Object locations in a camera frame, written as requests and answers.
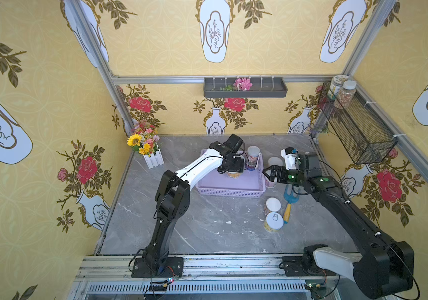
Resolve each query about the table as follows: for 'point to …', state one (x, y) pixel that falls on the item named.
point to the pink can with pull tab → (269, 184)
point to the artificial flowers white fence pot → (144, 140)
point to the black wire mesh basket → (365, 137)
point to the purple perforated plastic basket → (250, 184)
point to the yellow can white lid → (273, 204)
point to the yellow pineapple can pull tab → (273, 222)
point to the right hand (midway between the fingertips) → (275, 169)
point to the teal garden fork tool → (290, 199)
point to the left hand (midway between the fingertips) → (228, 165)
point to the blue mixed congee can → (253, 152)
